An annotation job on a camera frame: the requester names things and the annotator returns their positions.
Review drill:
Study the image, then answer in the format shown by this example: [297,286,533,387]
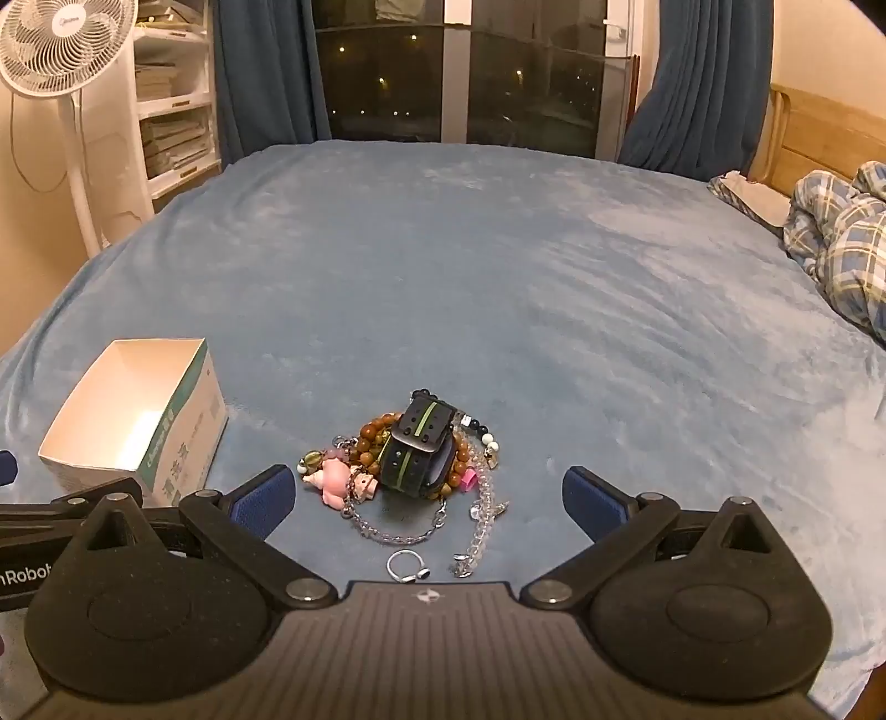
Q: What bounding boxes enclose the silver chain bracelet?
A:
[339,493,451,546]

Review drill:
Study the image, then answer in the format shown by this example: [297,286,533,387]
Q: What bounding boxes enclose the plaid edged pillow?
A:
[707,172,795,227]

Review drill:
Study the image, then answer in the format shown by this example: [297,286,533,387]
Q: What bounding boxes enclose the white cardboard box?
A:
[38,338,229,494]

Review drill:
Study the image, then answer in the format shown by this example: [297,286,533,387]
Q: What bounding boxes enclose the large stack of books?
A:
[140,112,210,176]

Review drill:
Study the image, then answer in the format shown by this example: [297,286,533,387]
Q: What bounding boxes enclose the blue fleece blanket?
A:
[0,138,886,720]

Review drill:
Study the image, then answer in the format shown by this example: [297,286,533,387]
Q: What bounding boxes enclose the flat stack of books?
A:
[135,0,203,30]

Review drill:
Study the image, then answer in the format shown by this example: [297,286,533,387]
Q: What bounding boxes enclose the blue plaid quilt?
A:
[781,161,886,348]

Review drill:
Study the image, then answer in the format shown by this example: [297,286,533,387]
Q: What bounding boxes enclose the silver ring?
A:
[386,549,432,584]

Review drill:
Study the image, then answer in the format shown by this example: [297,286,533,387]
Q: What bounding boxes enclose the small stack of books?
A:
[135,64,179,102]

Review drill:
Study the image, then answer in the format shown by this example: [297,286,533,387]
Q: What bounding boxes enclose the wooden headboard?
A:
[749,83,886,203]

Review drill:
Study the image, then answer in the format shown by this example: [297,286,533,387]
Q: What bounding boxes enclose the clear crystal bead bracelet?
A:
[452,453,504,580]

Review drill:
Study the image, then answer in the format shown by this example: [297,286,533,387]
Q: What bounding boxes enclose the pink pig toy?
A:
[302,460,379,514]

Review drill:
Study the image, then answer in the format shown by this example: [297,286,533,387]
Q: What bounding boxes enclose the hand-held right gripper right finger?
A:
[519,465,791,611]

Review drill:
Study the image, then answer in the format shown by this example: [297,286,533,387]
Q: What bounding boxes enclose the dark and white bead bracelet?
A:
[457,414,503,473]

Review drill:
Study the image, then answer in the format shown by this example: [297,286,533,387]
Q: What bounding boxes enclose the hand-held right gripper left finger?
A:
[68,465,340,611]

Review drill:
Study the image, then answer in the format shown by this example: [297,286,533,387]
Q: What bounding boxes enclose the white shelf unit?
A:
[130,0,224,203]

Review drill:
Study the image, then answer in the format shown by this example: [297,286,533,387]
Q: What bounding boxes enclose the white standing fan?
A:
[0,0,140,260]

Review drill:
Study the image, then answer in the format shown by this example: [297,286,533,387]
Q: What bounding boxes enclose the black green-striped watch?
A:
[377,389,462,501]

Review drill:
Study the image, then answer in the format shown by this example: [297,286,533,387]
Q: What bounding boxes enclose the wooden bead bracelet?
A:
[355,412,476,497]

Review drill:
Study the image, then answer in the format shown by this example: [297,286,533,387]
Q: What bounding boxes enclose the thin fan cable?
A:
[9,89,85,196]

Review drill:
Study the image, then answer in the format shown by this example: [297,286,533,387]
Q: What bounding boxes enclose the blue curtain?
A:
[617,0,777,186]
[209,0,334,168]

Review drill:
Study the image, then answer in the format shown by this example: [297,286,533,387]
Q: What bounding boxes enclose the glass balcony door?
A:
[310,0,639,162]

